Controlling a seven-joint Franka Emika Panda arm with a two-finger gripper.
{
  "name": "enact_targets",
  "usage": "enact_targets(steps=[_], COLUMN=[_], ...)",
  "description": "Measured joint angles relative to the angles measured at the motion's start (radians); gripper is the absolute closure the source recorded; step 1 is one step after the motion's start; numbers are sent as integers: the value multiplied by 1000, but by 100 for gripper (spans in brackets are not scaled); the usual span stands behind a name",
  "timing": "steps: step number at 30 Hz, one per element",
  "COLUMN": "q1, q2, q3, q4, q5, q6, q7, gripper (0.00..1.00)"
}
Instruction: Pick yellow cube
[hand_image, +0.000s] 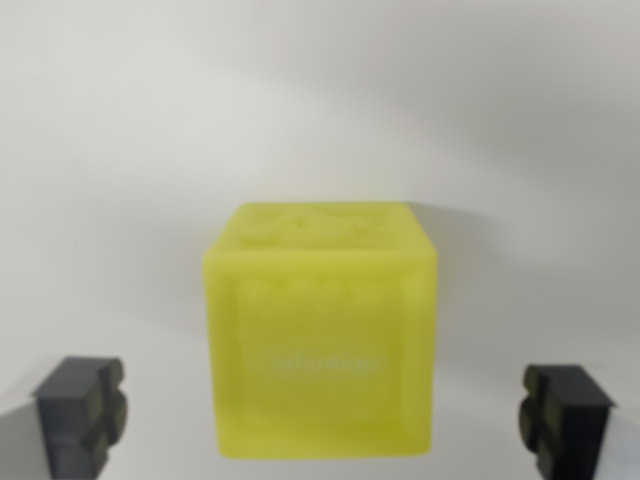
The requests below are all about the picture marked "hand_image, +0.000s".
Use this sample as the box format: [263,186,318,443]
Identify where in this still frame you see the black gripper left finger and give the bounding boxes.
[0,355,130,480]

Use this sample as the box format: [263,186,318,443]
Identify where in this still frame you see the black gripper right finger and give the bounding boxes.
[516,363,640,480]

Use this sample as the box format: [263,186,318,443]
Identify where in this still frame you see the yellow cube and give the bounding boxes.
[201,200,437,459]

